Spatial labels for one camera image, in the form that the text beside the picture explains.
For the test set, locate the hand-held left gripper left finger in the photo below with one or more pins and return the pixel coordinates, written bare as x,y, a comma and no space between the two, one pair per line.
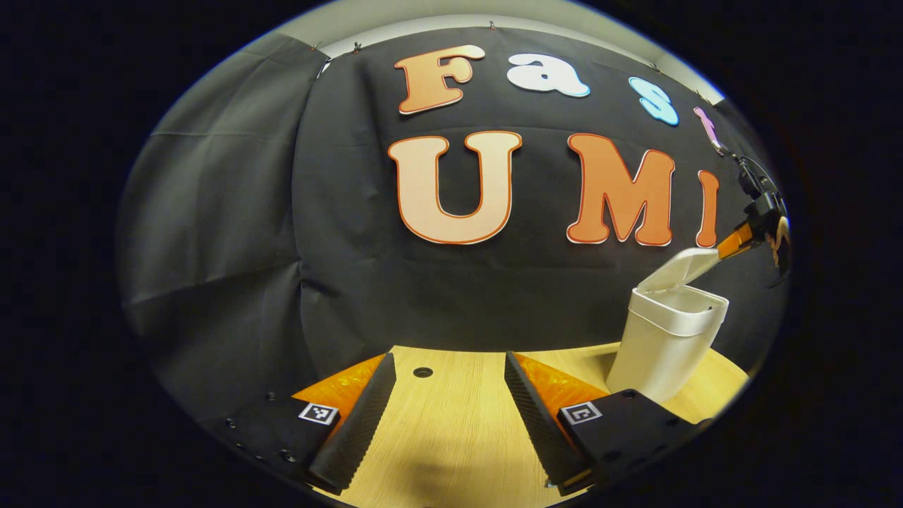
356,423

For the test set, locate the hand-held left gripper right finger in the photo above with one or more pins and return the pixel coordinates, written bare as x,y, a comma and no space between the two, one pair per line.
536,423

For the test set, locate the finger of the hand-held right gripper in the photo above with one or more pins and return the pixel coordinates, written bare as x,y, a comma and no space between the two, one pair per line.
734,241

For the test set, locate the white desktop garbage bin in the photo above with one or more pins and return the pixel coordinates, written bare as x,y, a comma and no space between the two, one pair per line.
663,339

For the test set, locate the wooden desktop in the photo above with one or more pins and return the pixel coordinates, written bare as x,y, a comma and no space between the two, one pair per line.
451,423

